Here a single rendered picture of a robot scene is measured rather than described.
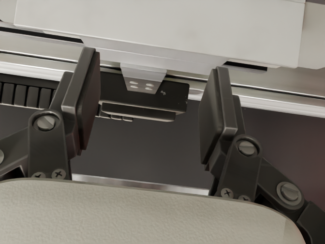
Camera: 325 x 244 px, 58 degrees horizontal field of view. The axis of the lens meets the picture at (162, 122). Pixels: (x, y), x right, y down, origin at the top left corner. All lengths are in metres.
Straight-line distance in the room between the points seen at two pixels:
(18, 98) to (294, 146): 0.62
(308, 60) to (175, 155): 0.54
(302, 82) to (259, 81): 0.07
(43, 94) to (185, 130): 0.32
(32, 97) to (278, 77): 0.42
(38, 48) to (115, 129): 0.30
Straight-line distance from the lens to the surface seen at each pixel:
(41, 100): 0.58
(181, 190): 0.19
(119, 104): 0.38
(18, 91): 0.60
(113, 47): 0.18
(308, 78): 0.49
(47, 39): 0.20
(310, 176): 0.81
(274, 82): 0.47
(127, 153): 0.69
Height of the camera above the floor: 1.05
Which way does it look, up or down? 1 degrees down
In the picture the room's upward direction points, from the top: 173 degrees counter-clockwise
